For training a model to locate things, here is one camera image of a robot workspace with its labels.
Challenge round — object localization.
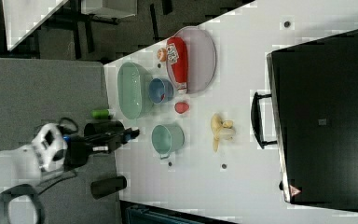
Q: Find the orange plush half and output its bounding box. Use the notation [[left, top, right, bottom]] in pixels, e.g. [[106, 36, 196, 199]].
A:
[[157, 48, 167, 62]]

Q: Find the green bottle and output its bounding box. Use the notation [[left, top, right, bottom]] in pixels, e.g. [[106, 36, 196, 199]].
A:
[[91, 109, 112, 119]]

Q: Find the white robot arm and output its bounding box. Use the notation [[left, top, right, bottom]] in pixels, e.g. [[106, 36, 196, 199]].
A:
[[0, 123, 140, 224]]

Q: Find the grey round plate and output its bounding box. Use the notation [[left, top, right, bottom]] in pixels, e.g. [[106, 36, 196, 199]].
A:
[[166, 26, 216, 94]]

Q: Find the blue bowl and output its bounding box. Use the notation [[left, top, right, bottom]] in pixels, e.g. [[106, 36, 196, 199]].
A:
[[148, 78, 173, 105]]

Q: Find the green mug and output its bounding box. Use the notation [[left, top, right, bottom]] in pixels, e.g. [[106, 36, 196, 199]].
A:
[[151, 123, 185, 160]]

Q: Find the silver toaster oven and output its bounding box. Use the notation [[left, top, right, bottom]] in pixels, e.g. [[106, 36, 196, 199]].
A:
[[266, 29, 358, 212]]

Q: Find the black cylinder lower edge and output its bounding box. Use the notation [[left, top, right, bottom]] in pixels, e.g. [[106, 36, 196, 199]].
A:
[[90, 175, 127, 199]]

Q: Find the green perforated colander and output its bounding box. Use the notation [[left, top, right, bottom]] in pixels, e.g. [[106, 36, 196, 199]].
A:
[[117, 62, 154, 119]]

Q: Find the black cylinder table edge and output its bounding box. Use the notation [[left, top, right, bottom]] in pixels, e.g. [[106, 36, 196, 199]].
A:
[[83, 120, 124, 136]]

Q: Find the yellow plush peeled banana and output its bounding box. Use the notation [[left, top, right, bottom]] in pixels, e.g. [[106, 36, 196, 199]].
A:
[[211, 114, 236, 152]]

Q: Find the red plush strawberry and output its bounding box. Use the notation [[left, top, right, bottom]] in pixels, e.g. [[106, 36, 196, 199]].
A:
[[174, 102, 189, 114]]

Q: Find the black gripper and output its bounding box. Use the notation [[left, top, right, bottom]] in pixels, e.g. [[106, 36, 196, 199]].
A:
[[63, 128, 140, 167]]

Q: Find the red plush ketchup bottle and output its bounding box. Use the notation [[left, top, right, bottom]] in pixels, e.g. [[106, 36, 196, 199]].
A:
[[167, 36, 188, 93]]

